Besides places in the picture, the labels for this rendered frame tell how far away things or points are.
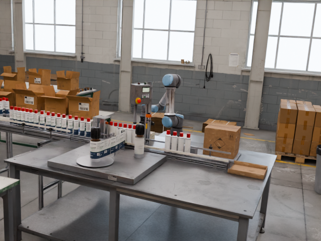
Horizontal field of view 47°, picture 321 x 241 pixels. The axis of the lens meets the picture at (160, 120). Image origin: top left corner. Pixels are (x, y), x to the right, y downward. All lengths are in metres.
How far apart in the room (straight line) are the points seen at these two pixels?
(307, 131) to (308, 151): 0.34
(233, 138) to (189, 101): 5.63
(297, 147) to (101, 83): 5.39
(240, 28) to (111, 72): 3.39
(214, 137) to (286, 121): 3.13
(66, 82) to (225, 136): 4.80
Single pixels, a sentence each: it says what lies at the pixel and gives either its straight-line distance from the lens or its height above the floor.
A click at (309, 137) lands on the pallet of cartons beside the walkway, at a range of 6.64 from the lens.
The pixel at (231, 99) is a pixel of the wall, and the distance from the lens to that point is 8.88.
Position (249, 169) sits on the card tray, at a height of 0.83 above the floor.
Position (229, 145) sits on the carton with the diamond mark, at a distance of 3.54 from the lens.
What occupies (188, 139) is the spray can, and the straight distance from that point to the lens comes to 3.40.
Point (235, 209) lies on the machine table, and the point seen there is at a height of 0.83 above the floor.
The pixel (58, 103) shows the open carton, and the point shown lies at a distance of 5.46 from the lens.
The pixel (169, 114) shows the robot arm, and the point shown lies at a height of 1.18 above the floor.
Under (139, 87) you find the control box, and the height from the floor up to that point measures 1.45.
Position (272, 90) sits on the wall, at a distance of 8.77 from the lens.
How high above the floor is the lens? 1.92
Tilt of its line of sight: 13 degrees down
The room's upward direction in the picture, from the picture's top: 3 degrees clockwise
